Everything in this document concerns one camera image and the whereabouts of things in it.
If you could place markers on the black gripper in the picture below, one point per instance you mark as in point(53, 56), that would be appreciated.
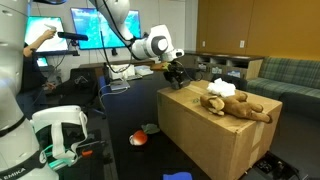
point(173, 69)

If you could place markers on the white cloth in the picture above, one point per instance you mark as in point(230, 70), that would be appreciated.
point(221, 87)

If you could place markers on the brown plush dog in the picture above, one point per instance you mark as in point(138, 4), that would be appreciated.
point(240, 106)

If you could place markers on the blue cloth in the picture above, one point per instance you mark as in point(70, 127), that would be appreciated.
point(176, 176)

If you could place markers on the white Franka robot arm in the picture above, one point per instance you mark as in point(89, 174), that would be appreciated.
point(16, 100)

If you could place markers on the large cardboard box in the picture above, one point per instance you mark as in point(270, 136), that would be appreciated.
point(220, 143)

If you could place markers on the wooden sideboard cabinet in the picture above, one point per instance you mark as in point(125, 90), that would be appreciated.
point(233, 65)

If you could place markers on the silver mini computer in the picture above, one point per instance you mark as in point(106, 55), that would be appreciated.
point(120, 85)

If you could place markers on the black office chair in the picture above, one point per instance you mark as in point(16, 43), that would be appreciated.
point(78, 86)

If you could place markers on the green plaid sofa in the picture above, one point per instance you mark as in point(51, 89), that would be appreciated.
point(286, 83)

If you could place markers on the black power strip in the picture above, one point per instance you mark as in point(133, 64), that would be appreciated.
point(273, 165)

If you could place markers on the white VR headset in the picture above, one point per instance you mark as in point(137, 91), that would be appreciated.
point(60, 133)

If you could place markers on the white handheld VR controller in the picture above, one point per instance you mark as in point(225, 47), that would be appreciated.
point(50, 26)

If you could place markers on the seated person dark clothes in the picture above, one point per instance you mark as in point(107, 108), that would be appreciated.
point(31, 80)

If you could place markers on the white wall outlet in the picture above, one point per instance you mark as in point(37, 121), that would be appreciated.
point(242, 44)

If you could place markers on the large wall monitor blue screen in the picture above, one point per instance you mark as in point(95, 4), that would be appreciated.
point(90, 30)

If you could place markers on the black camera bar on stand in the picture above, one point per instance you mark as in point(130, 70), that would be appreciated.
point(71, 36)

